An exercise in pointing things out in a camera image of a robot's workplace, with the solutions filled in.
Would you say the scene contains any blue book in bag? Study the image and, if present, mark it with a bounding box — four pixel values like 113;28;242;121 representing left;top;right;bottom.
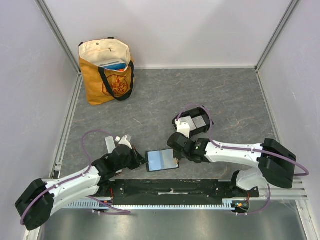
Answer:
97;58;126;72

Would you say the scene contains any silver VIP card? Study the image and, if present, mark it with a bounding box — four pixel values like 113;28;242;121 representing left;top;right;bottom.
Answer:
192;115;207;129

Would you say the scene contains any stack of white cards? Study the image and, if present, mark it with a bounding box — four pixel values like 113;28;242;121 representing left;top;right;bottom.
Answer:
179;115;197;131

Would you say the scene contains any slotted cable duct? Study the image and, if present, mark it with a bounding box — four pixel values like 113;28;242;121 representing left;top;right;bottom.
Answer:
64;198;236;211

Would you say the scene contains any aluminium frame rail front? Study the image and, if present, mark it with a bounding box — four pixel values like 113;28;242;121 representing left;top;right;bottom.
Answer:
34;178;309;200

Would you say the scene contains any black leather card holder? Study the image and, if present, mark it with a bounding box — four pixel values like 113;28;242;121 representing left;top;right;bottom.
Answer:
145;148;180;172

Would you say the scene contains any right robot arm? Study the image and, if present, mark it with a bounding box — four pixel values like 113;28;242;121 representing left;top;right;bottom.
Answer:
167;132;296;197

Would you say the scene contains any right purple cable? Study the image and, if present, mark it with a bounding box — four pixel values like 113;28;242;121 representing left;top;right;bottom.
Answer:
176;104;310;217

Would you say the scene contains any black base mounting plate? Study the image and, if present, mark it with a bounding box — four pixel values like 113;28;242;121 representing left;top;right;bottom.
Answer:
93;179;260;205

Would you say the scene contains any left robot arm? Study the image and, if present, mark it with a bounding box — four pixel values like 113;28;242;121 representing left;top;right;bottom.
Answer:
14;144;148;231

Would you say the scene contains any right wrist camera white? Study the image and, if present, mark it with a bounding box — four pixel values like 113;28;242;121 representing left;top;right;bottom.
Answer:
174;119;191;139

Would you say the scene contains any clear acrylic rectangular block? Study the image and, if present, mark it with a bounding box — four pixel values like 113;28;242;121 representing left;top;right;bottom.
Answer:
105;136;122;175

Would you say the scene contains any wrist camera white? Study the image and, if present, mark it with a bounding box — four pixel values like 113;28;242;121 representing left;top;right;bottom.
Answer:
174;119;191;139
115;135;133;150

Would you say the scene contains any black plastic card bin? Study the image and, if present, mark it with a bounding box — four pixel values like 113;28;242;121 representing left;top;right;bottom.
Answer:
171;106;214;139

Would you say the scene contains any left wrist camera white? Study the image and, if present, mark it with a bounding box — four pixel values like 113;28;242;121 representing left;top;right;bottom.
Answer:
115;135;133;150

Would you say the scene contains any orange canvas tote bag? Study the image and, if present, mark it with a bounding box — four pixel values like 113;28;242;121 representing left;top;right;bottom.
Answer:
78;37;135;106

